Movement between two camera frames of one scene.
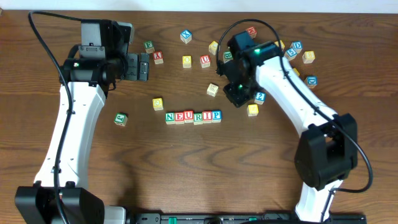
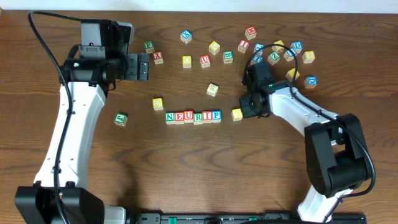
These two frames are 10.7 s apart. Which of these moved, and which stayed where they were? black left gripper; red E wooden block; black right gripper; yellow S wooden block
Moved: yellow S wooden block; black right gripper
Stayed: black left gripper; red E wooden block
